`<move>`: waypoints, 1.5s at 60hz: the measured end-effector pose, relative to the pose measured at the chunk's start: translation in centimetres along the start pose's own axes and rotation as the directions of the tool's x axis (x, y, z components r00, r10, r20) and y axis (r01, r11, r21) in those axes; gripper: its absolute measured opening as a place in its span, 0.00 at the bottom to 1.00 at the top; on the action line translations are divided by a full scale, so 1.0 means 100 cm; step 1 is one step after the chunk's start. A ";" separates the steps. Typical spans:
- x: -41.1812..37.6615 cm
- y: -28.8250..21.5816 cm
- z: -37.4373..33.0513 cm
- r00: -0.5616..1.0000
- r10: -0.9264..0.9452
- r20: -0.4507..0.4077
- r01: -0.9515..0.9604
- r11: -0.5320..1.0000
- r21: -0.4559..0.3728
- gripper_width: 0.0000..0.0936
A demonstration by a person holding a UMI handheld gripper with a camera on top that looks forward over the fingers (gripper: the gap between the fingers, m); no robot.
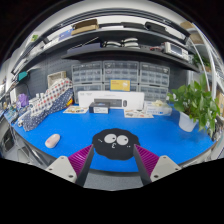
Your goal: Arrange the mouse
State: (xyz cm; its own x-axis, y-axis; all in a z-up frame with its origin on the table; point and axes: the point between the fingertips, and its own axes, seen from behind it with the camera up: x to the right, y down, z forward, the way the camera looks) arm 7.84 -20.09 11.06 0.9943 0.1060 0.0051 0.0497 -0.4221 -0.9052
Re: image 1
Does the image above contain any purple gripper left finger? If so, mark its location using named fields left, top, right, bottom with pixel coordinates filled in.
left=46, top=145, right=94, bottom=187

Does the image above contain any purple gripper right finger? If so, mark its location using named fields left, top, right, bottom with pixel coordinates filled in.
left=133, top=144, right=181, bottom=185

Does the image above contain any pink computer mouse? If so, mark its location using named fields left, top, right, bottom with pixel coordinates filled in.
left=45, top=134, right=60, bottom=148

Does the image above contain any black cartoon face mouse pad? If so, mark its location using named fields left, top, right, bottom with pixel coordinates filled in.
left=92, top=128, right=140, bottom=160

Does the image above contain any blue desk mat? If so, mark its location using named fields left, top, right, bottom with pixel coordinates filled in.
left=14, top=109, right=213, bottom=172

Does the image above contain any right leaflet on desk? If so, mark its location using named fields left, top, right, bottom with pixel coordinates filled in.
left=124, top=109, right=153, bottom=118

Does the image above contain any leaflet on desk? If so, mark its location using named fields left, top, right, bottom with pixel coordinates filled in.
left=124, top=109, right=153, bottom=118
left=63, top=106, right=88, bottom=114

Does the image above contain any left leaflet on desk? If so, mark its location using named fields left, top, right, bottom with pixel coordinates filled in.
left=63, top=106, right=88, bottom=114

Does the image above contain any white tissue box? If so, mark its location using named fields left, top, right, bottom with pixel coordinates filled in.
left=144, top=100, right=172, bottom=116

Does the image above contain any small black white box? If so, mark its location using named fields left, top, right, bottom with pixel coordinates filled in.
left=89, top=102, right=109, bottom=114

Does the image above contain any long white product box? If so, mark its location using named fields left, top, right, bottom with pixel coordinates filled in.
left=78, top=91, right=144, bottom=109

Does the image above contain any patterned fabric pile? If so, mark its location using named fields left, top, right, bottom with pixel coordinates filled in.
left=23, top=78, right=73, bottom=131

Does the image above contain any green potted plant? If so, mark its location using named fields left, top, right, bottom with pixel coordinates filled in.
left=167, top=74, right=220, bottom=137

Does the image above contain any purple bag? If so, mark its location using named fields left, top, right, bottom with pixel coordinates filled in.
left=17, top=93, right=29, bottom=108

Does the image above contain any right clear drawer cabinet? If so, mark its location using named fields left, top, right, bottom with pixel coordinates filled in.
left=139, top=62, right=170, bottom=101

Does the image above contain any clear drawer cabinet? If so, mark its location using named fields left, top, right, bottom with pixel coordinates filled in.
left=103, top=60, right=139, bottom=91
left=139, top=62, right=170, bottom=101
left=71, top=61, right=103, bottom=102

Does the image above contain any yellow card box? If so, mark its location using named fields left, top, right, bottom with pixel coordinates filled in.
left=110, top=79, right=131, bottom=91

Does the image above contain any left clear drawer cabinet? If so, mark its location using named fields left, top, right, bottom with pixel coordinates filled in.
left=71, top=61, right=103, bottom=102

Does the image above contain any middle clear drawer cabinet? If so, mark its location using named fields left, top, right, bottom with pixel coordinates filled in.
left=103, top=60, right=139, bottom=91

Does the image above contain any grey electronic instrument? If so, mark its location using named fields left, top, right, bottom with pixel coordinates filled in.
left=164, top=42, right=189, bottom=61

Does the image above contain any cardboard box on shelf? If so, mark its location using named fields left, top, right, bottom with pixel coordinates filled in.
left=71, top=19, right=99, bottom=35

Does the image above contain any dark wall shelf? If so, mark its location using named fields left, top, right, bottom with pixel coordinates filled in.
left=62, top=47, right=199, bottom=72

